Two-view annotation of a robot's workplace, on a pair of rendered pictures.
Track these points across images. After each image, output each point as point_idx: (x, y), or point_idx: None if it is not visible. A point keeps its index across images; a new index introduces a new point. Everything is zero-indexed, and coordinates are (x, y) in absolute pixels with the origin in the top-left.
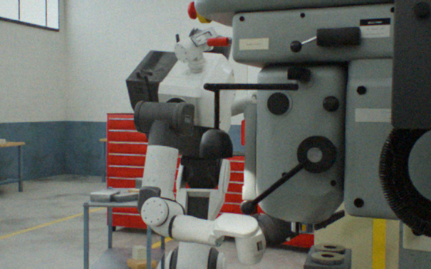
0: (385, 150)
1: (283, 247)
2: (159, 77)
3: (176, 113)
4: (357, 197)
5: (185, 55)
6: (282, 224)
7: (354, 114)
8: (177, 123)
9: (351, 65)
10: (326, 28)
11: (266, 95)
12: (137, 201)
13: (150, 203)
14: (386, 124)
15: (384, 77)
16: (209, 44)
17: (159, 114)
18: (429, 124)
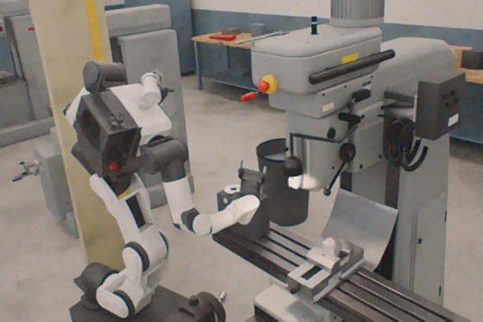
0: (407, 146)
1: None
2: (130, 122)
3: (185, 149)
4: (360, 164)
5: (158, 99)
6: (259, 190)
7: (360, 128)
8: (187, 156)
9: (356, 104)
10: (361, 93)
11: (324, 130)
12: (186, 224)
13: (199, 220)
14: (368, 129)
15: (366, 107)
16: (245, 100)
17: (174, 155)
18: (441, 135)
